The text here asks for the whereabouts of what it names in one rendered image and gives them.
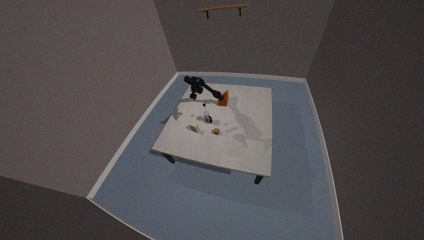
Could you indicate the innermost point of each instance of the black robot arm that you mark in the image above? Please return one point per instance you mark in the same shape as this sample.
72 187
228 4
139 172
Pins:
215 93

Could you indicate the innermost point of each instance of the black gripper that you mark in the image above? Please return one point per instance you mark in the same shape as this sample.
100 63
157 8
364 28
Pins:
194 88

